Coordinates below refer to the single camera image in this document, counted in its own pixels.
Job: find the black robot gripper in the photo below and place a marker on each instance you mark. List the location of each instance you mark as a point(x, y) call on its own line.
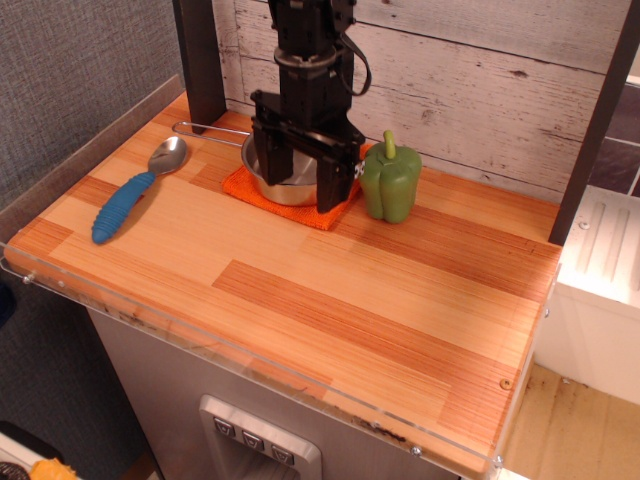
point(309, 114)

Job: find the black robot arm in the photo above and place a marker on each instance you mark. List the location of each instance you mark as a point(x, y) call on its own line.
point(312, 35)

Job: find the orange cloth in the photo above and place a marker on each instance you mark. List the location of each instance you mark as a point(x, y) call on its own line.
point(296, 201)

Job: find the green toy bell pepper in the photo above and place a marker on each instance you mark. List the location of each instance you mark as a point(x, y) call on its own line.
point(390, 179)

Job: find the silver dispenser panel with buttons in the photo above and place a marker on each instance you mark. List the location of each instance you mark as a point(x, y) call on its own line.
point(244, 446)

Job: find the clear acrylic table guard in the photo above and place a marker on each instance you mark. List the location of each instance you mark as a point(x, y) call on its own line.
point(419, 341)

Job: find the white ridged sink unit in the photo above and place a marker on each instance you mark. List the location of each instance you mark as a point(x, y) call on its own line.
point(590, 329)

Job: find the yellow orange object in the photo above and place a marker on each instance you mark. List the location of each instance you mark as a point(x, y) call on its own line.
point(51, 469)

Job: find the blue handled spoon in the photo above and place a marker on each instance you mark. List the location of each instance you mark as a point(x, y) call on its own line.
point(168, 157)

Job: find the dark left post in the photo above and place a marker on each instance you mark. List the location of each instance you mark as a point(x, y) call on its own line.
point(200, 56)

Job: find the dark post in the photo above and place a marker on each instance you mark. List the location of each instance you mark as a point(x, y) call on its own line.
point(615, 79)
point(200, 56)

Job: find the dark right post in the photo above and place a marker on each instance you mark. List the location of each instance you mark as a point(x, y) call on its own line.
point(615, 79)

